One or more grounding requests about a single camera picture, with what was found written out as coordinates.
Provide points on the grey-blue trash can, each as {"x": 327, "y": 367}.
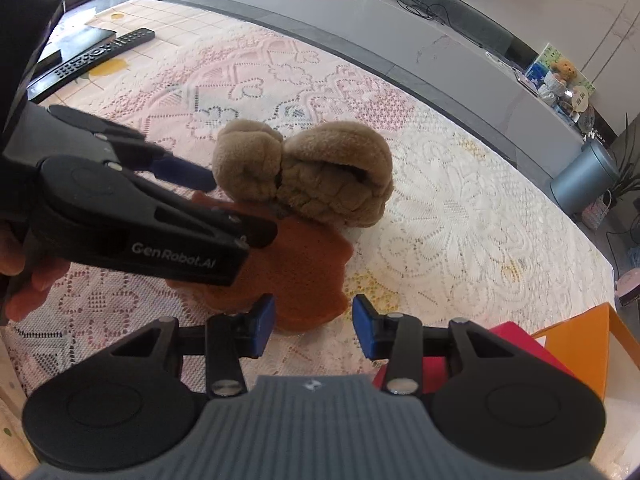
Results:
{"x": 582, "y": 180}

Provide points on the potted long-leaf plant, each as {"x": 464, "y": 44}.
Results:
{"x": 595, "y": 212}

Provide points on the green printed card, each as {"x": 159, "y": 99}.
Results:
{"x": 550, "y": 52}

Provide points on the person's left hand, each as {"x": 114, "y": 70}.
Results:
{"x": 35, "y": 280}

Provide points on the pink small appliance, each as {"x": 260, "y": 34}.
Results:
{"x": 629, "y": 287}

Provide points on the orange storage box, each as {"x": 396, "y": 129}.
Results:
{"x": 580, "y": 345}

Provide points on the orange-brown cloth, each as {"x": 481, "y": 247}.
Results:
{"x": 300, "y": 270}

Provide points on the pink white lace tablecloth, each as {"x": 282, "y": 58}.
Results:
{"x": 450, "y": 220}

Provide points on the black flat book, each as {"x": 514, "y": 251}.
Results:
{"x": 70, "y": 45}

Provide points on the pink box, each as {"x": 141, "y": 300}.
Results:
{"x": 520, "y": 345}

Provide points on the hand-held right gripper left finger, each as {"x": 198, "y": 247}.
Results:
{"x": 262, "y": 325}

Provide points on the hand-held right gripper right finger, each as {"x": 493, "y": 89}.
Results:
{"x": 367, "y": 327}

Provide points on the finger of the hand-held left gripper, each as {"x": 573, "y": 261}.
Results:
{"x": 250, "y": 232}
{"x": 185, "y": 172}

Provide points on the black remote control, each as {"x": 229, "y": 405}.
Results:
{"x": 100, "y": 52}

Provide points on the brown plush headband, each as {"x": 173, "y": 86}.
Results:
{"x": 325, "y": 175}

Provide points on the teddy bear bouquet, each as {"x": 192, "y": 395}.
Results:
{"x": 565, "y": 70}

